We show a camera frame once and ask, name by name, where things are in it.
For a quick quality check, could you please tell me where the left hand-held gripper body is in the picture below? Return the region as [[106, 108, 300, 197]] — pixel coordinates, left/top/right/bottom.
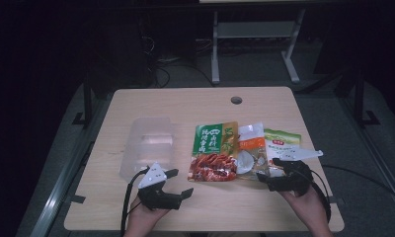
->
[[137, 161, 184, 212]]

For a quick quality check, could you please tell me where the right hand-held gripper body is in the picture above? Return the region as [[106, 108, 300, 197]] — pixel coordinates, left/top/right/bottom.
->
[[267, 147, 325, 198]]

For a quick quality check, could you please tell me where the white and green food packet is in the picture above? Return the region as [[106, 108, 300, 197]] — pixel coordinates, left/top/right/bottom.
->
[[264, 128, 302, 179]]

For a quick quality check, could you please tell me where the white and orange food packet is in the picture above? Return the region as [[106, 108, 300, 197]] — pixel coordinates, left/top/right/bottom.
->
[[235, 122, 271, 181]]

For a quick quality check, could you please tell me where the clear plastic container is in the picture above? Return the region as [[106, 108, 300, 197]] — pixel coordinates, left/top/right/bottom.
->
[[118, 117, 177, 183]]

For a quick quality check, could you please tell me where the green and red food packet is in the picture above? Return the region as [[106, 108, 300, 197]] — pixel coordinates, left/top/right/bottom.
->
[[187, 120, 240, 183]]

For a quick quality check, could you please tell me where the person's right hand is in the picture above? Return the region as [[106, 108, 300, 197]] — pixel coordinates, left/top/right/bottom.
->
[[278, 187, 332, 232]]

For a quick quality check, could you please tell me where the person's left hand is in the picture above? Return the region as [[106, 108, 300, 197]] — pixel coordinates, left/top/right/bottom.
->
[[125, 197, 171, 232]]

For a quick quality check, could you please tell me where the black metal stand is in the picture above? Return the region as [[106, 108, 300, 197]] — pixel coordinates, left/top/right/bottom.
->
[[353, 67, 381, 128]]

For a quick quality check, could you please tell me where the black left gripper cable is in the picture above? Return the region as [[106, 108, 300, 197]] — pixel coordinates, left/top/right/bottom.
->
[[119, 166, 151, 237]]

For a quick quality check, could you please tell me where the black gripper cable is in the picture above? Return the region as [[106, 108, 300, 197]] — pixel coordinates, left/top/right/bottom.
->
[[308, 169, 333, 223], [119, 166, 151, 237]]

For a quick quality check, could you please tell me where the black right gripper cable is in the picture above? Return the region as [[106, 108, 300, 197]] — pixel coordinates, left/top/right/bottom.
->
[[308, 169, 333, 223]]

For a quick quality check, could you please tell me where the thin black floor cable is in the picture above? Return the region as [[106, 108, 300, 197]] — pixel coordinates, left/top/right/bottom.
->
[[321, 164, 395, 206]]

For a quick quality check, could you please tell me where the aluminium floor rail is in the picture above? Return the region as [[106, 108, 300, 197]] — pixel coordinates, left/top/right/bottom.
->
[[29, 98, 113, 237], [338, 98, 395, 213]]

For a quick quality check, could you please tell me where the tangle of floor cables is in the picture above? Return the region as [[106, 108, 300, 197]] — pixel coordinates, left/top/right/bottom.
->
[[140, 33, 217, 89]]

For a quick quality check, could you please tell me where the white metal stand frame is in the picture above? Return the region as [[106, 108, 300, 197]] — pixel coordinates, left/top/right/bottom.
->
[[210, 7, 307, 85]]

